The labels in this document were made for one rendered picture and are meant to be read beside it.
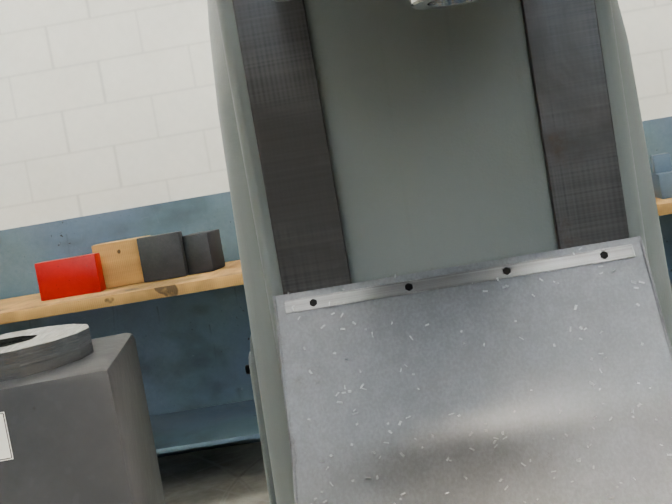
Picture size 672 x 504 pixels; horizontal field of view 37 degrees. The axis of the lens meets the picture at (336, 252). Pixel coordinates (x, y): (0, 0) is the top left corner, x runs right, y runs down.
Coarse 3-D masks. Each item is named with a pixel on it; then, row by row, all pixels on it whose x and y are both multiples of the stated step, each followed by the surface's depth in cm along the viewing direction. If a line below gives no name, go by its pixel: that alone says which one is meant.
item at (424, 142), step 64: (256, 0) 85; (320, 0) 85; (384, 0) 85; (512, 0) 84; (576, 0) 84; (256, 64) 85; (320, 64) 85; (384, 64) 85; (448, 64) 85; (512, 64) 85; (576, 64) 84; (256, 128) 86; (320, 128) 85; (384, 128) 86; (448, 128) 86; (512, 128) 85; (576, 128) 85; (640, 128) 88; (256, 192) 87; (320, 192) 86; (384, 192) 86; (448, 192) 86; (512, 192) 86; (576, 192) 85; (640, 192) 87; (256, 256) 89; (320, 256) 86; (384, 256) 87; (448, 256) 86; (512, 256) 86; (256, 320) 90; (256, 384) 95
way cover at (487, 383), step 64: (576, 256) 85; (640, 256) 84; (320, 320) 86; (384, 320) 85; (448, 320) 84; (512, 320) 84; (576, 320) 83; (640, 320) 82; (320, 384) 84; (384, 384) 83; (448, 384) 82; (512, 384) 82; (576, 384) 81; (640, 384) 80; (320, 448) 82; (384, 448) 81; (448, 448) 80; (512, 448) 79; (576, 448) 79; (640, 448) 78
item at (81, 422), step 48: (0, 336) 54; (48, 336) 50; (0, 384) 46; (48, 384) 45; (96, 384) 45; (0, 432) 45; (48, 432) 45; (96, 432) 46; (144, 432) 54; (0, 480) 45; (48, 480) 46; (96, 480) 46; (144, 480) 51
